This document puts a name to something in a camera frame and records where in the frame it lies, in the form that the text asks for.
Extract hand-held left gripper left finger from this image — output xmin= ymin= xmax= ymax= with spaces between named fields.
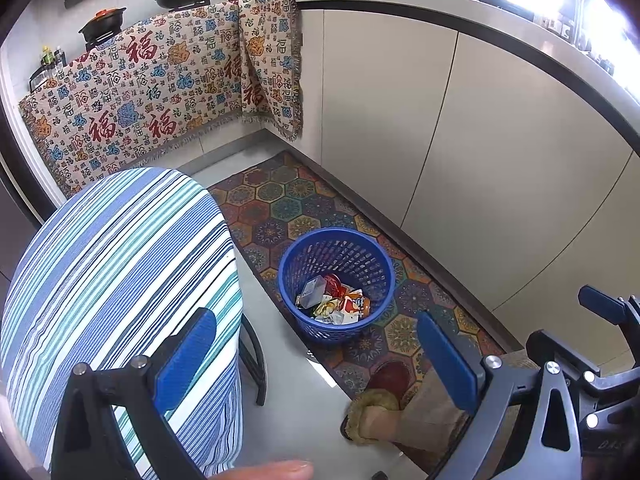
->
xmin=50 ymin=307 xmax=217 ymax=480

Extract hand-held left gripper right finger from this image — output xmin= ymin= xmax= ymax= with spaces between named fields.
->
xmin=416 ymin=310 xmax=583 ymax=480

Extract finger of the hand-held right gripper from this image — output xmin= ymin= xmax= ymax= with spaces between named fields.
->
xmin=525 ymin=329 xmax=608 ymax=388
xmin=577 ymin=285 xmax=640 ymax=327

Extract white green milk carton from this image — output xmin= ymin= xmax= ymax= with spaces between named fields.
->
xmin=296 ymin=276 xmax=331 ymax=309

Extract blue plastic mesh basket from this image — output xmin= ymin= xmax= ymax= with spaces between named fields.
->
xmin=277 ymin=227 xmax=397 ymax=345

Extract person's left hand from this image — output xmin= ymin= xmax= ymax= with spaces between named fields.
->
xmin=220 ymin=460 xmax=315 ymax=480

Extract person's beige trouser leg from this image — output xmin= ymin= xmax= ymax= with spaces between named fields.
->
xmin=390 ymin=350 xmax=526 ymax=467

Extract striped tablecloth round table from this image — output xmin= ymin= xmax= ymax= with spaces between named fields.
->
xmin=0 ymin=167 xmax=246 ymax=480

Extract colourful hexagon rug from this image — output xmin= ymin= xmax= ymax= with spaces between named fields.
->
xmin=207 ymin=150 xmax=507 ymax=402

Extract white kitchen base cabinets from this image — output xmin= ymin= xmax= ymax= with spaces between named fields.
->
xmin=295 ymin=0 xmax=640 ymax=351

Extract printed blanket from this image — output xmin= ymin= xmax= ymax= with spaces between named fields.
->
xmin=237 ymin=0 xmax=304 ymax=142
xmin=19 ymin=2 xmax=246 ymax=201

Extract black rack with bottles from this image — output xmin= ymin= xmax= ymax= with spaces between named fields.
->
xmin=29 ymin=45 xmax=68 ymax=92

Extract black clay pot red lid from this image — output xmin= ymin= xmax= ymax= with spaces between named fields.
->
xmin=77 ymin=7 xmax=127 ymax=43

